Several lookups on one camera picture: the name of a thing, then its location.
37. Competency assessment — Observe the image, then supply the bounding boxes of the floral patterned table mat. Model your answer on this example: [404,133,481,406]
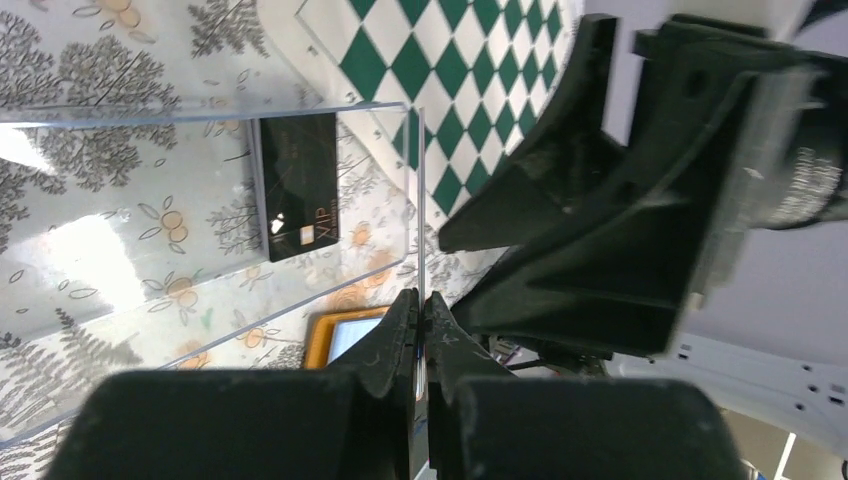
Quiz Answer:
[0,0,525,480]

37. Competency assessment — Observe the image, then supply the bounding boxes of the black credit card stack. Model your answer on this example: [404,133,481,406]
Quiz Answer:
[250,113,340,263]

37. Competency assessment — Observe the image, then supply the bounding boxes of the green white chessboard mat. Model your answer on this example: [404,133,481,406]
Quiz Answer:
[256,0,585,228]

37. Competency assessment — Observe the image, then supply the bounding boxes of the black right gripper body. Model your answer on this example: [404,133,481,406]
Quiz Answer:
[632,15,847,310]

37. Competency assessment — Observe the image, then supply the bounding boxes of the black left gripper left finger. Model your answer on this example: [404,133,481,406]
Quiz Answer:
[46,289,419,479]

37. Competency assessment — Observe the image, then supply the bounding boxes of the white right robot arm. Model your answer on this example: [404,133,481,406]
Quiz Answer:
[438,13,847,455]

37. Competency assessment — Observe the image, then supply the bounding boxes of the orange leather card holder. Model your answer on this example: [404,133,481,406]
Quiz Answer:
[302,306,389,369]

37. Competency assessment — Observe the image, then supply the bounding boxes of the clear acrylic card box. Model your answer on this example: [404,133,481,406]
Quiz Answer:
[1,103,416,447]

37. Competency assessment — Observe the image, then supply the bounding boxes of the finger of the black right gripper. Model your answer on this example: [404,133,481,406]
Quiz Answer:
[453,71,759,356]
[438,14,619,253]

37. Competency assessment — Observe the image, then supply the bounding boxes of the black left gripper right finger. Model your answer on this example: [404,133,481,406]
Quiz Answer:
[423,293,746,479]

